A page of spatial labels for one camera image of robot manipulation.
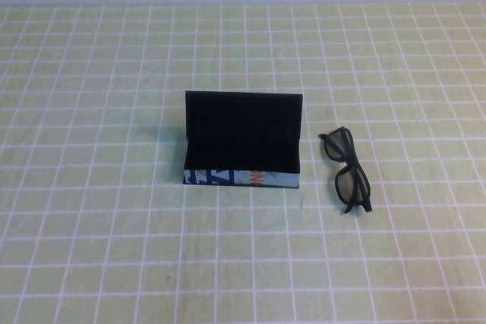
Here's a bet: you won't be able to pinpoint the black printed glasses case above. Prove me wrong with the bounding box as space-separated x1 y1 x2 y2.
183 90 304 190

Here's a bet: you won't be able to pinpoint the black framed glasses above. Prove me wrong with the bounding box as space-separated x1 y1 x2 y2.
317 126 374 215

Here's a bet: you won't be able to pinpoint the green white-checked tablecloth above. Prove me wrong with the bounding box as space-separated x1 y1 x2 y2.
0 2 486 324

